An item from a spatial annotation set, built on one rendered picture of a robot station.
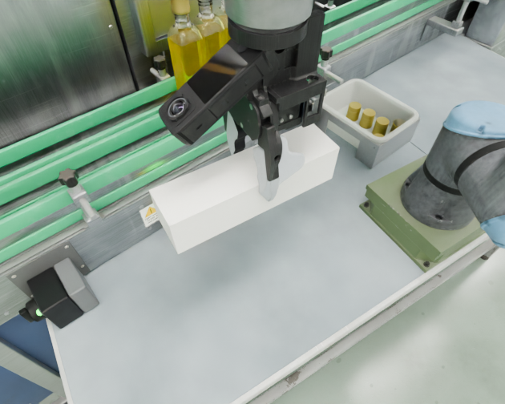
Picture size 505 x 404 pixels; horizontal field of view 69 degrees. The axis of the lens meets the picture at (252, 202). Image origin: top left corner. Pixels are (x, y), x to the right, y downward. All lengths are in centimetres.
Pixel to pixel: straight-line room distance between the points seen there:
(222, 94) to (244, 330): 49
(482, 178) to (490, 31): 105
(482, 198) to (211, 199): 42
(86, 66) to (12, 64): 14
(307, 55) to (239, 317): 51
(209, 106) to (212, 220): 15
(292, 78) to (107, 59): 63
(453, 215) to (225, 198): 50
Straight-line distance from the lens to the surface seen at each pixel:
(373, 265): 83
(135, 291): 80
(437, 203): 79
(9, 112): 94
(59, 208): 72
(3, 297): 81
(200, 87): 36
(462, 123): 70
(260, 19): 32
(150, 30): 93
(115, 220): 76
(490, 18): 165
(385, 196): 84
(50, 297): 75
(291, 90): 38
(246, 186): 44
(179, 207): 43
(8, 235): 72
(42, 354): 106
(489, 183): 66
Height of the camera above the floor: 144
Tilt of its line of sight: 52 degrees down
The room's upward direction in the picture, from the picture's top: straight up
